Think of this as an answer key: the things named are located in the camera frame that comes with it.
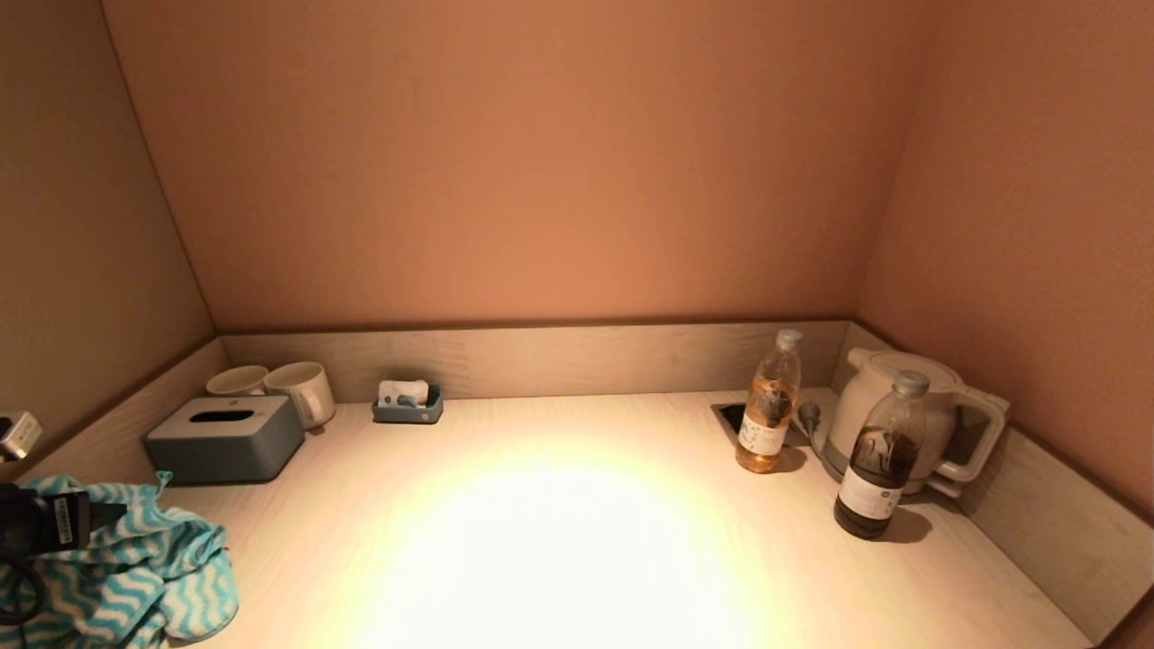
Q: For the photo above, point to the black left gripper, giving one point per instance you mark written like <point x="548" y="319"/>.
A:
<point x="36" y="523"/>

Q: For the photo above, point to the turquoise white zigzag cloth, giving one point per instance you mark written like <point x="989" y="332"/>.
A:
<point x="144" y="577"/>

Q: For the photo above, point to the light wood backsplash panel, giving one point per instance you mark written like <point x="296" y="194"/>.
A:
<point x="1064" y="532"/>
<point x="108" y="442"/>
<point x="559" y="361"/>

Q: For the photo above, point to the grey tissue box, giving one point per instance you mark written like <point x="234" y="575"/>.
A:
<point x="224" y="445"/>

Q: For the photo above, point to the white ceramic mug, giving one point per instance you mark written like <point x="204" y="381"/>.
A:
<point x="303" y="388"/>
<point x="234" y="382"/>

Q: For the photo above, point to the white sachet packets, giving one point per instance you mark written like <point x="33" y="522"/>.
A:
<point x="400" y="393"/>

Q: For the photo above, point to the small grey-blue tray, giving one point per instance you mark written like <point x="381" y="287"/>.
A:
<point x="408" y="415"/>

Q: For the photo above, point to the black recessed socket box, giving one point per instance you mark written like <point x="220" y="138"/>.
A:
<point x="730" y="416"/>

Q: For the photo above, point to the amber tea plastic bottle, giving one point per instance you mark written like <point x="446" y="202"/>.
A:
<point x="766" y="424"/>

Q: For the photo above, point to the white electric kettle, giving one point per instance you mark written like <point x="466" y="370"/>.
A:
<point x="861" y="406"/>

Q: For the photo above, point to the dark tea plastic bottle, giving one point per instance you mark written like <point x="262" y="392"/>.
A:
<point x="876" y="478"/>

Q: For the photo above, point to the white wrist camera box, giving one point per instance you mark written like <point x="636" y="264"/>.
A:
<point x="16" y="435"/>

